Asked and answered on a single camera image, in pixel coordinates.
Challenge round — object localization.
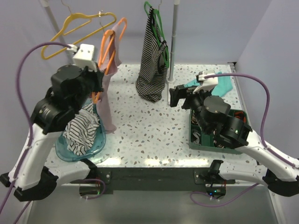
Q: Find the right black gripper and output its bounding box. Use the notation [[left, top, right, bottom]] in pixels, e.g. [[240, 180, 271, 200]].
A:
[[169, 84, 211, 133]]

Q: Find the pink tank top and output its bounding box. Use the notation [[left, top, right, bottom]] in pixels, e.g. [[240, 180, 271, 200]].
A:
[[95, 22, 122, 134]]

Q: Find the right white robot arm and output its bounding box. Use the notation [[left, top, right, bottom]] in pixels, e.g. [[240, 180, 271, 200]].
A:
[[169, 85, 299, 197]]

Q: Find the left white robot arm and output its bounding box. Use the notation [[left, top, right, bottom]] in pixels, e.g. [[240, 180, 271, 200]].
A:
[[0, 65, 104, 202]]

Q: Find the black white striped top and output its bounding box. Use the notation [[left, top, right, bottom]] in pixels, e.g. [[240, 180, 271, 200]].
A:
[[135, 7, 168, 103]]

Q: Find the yellow hanger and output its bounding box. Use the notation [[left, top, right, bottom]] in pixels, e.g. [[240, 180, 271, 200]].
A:
[[41, 0, 117, 60]]

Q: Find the green hanger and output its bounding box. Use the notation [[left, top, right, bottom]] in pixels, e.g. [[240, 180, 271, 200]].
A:
[[152, 9, 170, 68]]

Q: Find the white clothes rack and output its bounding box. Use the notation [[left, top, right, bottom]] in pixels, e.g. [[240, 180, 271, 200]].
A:
[[38, 0, 182, 106]]

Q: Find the black white patterned roll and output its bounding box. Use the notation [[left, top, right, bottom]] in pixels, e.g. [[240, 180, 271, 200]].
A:
[[191, 132, 225, 148]]

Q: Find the zebra striped garment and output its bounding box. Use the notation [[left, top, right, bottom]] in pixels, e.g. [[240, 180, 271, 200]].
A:
[[62, 103, 100, 156]]

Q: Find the green compartment tray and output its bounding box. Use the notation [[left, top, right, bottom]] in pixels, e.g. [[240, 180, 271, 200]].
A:
[[189, 109, 252, 154]]

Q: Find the orange black rolled belt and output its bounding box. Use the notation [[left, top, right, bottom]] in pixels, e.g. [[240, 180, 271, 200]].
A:
[[234, 111, 247, 123]]

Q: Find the teal plastic basin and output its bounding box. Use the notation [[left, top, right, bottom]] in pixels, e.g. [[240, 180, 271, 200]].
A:
[[55, 99, 106, 162]]

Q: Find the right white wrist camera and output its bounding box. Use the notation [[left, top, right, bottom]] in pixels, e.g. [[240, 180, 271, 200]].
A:
[[193, 70, 218, 94]]

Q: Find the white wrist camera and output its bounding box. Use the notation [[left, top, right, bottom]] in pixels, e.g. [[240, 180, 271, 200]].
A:
[[193, 70, 218, 94], [67, 44, 98, 71]]

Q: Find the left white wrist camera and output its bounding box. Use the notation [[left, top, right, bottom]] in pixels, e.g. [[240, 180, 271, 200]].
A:
[[67, 44, 98, 71]]

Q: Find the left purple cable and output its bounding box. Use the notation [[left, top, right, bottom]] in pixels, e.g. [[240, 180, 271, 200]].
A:
[[0, 42, 107, 224]]

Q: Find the purple cable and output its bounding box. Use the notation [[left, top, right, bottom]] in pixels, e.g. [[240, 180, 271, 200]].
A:
[[190, 73, 299, 208], [0, 42, 107, 224]]

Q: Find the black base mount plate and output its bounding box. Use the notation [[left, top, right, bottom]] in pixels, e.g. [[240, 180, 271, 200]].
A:
[[73, 163, 235, 197]]

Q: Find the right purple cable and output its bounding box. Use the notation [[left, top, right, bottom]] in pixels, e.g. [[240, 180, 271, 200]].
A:
[[190, 73, 299, 208]]

